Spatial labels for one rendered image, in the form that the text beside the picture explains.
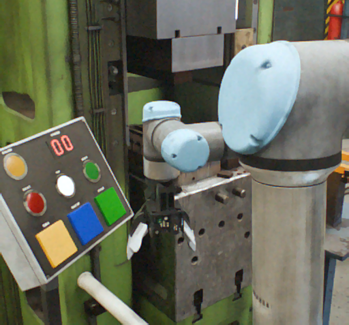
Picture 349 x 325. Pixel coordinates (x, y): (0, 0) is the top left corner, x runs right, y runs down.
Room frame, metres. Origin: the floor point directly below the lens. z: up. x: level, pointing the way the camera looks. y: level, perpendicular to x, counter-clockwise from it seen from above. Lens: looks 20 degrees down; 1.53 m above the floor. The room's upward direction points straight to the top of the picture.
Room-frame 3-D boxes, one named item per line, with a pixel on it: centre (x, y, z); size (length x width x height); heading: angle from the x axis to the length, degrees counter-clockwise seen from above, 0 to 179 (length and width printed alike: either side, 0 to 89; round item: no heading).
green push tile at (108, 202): (1.11, 0.17, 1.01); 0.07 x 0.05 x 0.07; 154
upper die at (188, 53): (1.65, 0.07, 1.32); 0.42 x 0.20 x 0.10; 39
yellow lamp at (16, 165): (0.96, 0.33, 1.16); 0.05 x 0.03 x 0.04; 129
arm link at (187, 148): (0.89, -0.02, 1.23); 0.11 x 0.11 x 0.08; 21
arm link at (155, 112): (0.98, 0.03, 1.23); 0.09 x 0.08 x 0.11; 21
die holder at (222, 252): (1.69, 0.04, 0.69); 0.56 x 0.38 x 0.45; 39
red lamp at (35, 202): (0.95, 0.29, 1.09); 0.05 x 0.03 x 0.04; 129
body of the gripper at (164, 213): (0.98, 0.03, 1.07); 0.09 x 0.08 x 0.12; 13
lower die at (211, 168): (1.65, 0.07, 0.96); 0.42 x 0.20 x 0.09; 39
